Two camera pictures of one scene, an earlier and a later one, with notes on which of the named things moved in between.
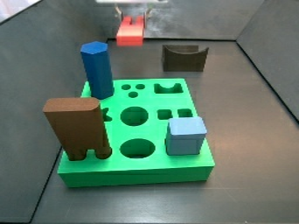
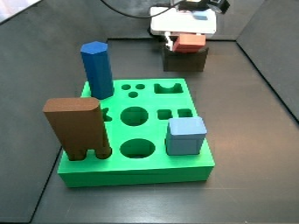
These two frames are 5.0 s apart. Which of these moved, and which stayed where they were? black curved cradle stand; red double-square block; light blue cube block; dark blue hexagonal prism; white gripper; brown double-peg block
Moved: red double-square block; white gripper
Stayed: dark blue hexagonal prism; brown double-peg block; light blue cube block; black curved cradle stand
